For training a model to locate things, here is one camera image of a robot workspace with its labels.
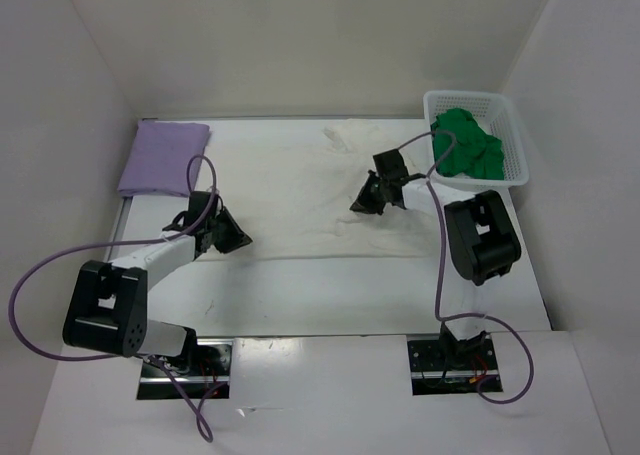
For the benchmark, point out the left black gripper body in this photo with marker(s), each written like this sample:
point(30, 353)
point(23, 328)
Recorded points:
point(212, 226)

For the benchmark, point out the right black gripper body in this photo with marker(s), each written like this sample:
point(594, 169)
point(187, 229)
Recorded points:
point(384, 183)

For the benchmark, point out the cream white t shirt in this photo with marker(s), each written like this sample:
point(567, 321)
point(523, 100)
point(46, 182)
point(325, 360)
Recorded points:
point(293, 198)

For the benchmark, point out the purple t shirt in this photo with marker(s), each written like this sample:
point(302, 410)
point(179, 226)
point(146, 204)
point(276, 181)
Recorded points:
point(158, 160)

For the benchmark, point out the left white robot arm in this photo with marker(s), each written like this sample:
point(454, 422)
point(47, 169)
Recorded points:
point(108, 311)

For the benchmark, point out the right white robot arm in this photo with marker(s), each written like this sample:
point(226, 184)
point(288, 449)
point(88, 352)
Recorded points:
point(476, 236)

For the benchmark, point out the green t shirt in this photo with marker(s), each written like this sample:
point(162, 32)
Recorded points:
point(475, 154)

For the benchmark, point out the white plastic basket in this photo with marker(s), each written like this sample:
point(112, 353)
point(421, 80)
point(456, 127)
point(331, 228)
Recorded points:
point(496, 116)

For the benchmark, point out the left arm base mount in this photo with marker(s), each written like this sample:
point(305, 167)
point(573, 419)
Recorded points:
point(208, 369)

